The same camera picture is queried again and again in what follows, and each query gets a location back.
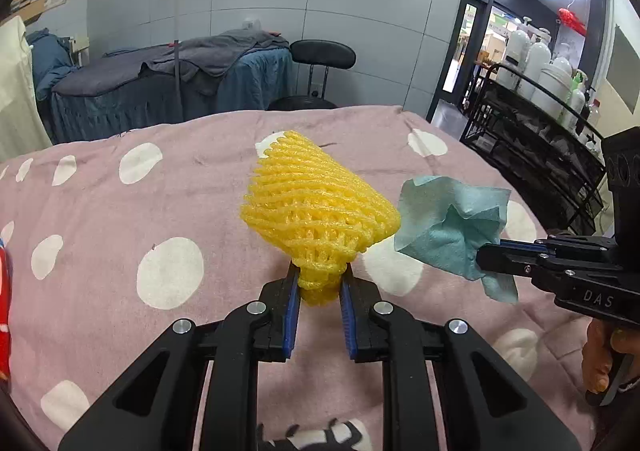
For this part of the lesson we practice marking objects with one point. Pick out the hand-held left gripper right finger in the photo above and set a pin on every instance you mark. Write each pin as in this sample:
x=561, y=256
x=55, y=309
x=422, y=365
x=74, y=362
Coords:
x=346, y=326

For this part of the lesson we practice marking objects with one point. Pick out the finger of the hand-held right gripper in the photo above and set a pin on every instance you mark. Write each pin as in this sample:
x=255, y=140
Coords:
x=515, y=263
x=560, y=246

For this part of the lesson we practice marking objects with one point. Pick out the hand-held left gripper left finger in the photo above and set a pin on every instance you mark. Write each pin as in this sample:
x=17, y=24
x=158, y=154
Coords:
x=291, y=326

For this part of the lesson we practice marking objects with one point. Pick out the teal tissue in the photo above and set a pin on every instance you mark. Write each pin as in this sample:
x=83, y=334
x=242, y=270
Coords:
x=450, y=226

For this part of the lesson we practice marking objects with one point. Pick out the yellow foam fruit net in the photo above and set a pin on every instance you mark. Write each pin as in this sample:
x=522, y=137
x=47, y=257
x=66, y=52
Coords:
x=315, y=211

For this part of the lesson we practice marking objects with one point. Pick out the person's right hand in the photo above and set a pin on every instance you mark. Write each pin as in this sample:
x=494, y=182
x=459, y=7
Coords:
x=595, y=356

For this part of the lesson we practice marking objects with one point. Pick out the black white printed cloth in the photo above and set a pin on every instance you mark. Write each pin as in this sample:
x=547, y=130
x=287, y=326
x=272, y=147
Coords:
x=320, y=436

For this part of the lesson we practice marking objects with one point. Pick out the row of white bottles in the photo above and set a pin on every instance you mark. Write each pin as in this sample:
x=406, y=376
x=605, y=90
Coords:
x=545, y=76

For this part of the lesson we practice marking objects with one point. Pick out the pink polka-dot blanket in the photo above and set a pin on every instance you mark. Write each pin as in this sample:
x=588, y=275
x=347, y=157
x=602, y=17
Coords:
x=150, y=191

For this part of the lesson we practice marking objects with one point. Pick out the red hanging ornament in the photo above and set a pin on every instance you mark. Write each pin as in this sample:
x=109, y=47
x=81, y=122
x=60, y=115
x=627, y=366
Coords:
x=571, y=21

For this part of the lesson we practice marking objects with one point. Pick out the blue massage bed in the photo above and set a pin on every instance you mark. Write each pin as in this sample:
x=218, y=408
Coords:
x=150, y=106

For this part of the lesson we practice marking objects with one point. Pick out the black stool chair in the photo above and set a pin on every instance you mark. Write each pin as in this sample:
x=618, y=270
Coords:
x=322, y=53

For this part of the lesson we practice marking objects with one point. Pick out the grey blanket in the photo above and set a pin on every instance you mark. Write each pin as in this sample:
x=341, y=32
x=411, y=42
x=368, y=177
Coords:
x=200, y=56

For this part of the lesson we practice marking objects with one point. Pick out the person's red patterned jacket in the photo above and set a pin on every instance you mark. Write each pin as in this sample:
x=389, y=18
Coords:
x=4, y=311

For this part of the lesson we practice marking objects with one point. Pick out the small side table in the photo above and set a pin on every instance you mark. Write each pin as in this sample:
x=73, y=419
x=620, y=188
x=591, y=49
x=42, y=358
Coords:
x=80, y=48

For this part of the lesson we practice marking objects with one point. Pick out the cream cloth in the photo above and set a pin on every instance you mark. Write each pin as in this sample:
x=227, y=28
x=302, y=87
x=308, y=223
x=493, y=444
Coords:
x=17, y=96

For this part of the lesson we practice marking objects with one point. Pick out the blue bedding pile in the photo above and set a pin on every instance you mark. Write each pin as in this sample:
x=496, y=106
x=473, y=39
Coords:
x=47, y=61

